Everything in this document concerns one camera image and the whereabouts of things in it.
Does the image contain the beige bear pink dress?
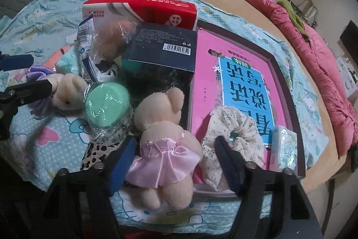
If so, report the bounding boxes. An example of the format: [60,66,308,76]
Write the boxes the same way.
[125,87,203,211]

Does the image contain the mint green tissue pack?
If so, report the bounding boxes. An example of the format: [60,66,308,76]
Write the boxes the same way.
[55,46,81,76]

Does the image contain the leopard print fabric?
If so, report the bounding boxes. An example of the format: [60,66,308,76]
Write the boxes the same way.
[80,127,134,171]

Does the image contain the floral cream scrunchie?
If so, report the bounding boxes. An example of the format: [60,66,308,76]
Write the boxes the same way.
[200,106,264,192]

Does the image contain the small light blue tissue pack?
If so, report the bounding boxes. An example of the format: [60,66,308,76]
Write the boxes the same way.
[269,125,297,172]

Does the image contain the beige bear purple bow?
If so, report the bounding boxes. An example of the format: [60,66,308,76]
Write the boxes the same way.
[26,65,87,118]

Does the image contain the blue white wipes packet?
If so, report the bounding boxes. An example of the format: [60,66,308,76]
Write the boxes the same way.
[77,15,118,83]

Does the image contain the brown plush in plastic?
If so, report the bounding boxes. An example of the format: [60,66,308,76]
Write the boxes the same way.
[91,17,137,61]

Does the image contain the dark blue cardboard box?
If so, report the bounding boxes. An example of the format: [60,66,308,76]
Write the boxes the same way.
[120,22,197,128]

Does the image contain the pink quilt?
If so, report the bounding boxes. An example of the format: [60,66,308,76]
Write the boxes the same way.
[246,0,357,156]

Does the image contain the white drawer cabinet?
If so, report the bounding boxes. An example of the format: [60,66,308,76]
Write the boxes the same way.
[336,56,357,103]

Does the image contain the green cloth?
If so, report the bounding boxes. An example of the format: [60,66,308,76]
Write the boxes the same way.
[277,0,309,42]

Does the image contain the red white tissue box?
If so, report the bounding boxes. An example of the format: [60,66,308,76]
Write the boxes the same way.
[82,0,198,30]

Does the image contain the black wall television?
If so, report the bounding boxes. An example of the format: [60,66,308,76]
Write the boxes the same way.
[340,21,358,55]

